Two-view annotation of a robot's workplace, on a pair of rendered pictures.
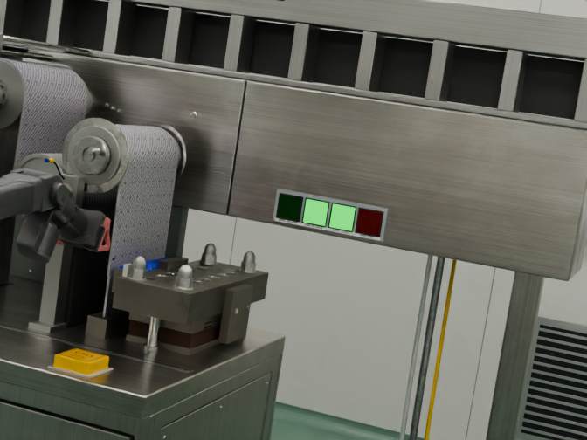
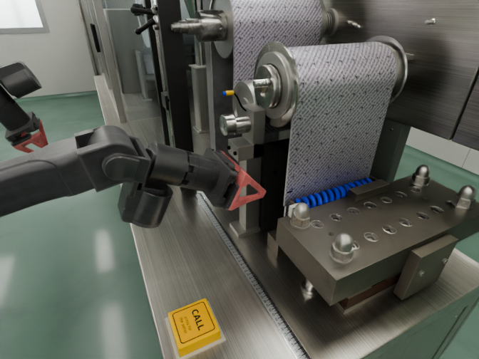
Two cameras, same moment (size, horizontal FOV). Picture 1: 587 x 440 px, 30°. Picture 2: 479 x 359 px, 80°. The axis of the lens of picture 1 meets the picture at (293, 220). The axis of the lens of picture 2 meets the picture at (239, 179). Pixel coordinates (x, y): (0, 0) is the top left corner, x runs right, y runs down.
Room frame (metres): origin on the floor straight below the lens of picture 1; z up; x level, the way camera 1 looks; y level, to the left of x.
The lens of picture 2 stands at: (1.71, 0.07, 1.37)
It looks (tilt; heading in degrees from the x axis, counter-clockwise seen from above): 31 degrees down; 45
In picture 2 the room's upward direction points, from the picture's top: straight up
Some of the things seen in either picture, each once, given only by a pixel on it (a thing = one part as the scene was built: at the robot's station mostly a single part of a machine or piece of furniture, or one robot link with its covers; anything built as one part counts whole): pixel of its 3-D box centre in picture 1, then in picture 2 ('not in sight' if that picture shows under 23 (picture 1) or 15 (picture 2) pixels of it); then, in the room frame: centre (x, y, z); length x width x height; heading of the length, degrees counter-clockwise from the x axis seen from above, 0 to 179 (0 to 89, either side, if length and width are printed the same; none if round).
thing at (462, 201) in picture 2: (249, 261); (466, 195); (2.36, 0.08, 1.05); 0.04 x 0.04 x 0.04
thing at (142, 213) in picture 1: (142, 226); (335, 154); (2.23, 0.30, 1.11); 0.23 x 0.01 x 0.18; 161
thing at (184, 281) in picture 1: (184, 276); (343, 245); (2.06, 0.19, 1.05); 0.04 x 0.04 x 0.04
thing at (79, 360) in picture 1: (81, 361); (194, 325); (1.86, 0.33, 0.91); 0.07 x 0.07 x 0.02; 71
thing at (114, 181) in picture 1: (95, 155); (274, 86); (2.13, 0.40, 1.25); 0.15 x 0.01 x 0.15; 71
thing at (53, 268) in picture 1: (56, 252); (244, 176); (2.11, 0.45, 1.05); 0.06 x 0.05 x 0.31; 161
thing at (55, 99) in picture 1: (65, 189); (284, 107); (2.29, 0.49, 1.16); 0.39 x 0.23 x 0.51; 71
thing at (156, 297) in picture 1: (196, 288); (383, 225); (2.23, 0.18, 1.00); 0.40 x 0.16 x 0.06; 161
